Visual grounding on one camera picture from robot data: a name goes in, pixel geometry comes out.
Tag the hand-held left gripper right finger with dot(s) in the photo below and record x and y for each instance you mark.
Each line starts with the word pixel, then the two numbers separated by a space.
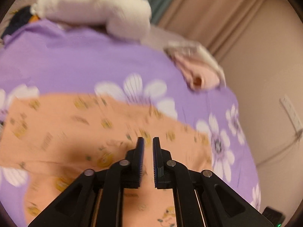
pixel 155 151

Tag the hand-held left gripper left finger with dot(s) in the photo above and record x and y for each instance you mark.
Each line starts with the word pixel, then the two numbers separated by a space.
pixel 141 151

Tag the orange cartoon print shirt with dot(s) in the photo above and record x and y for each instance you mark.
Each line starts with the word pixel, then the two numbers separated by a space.
pixel 71 132

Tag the pink folded garment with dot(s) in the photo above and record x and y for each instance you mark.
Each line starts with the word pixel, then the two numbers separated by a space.
pixel 201 72

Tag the purple floral bedsheet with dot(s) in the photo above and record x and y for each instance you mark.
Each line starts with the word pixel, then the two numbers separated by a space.
pixel 82 61

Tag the white folded garment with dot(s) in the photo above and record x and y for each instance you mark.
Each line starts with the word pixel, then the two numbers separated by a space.
pixel 209 55

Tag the black device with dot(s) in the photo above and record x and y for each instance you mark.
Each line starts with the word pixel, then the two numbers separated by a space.
pixel 272 215

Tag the white power strip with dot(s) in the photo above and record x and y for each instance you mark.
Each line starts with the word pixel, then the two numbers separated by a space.
pixel 290 111

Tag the beige curtain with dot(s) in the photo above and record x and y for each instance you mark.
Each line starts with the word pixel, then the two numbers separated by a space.
pixel 213 9

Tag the white plush pillow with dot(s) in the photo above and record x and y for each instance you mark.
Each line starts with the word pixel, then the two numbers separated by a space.
pixel 94 4

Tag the dark blue cloth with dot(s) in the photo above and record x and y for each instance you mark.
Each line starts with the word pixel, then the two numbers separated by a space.
pixel 19 20

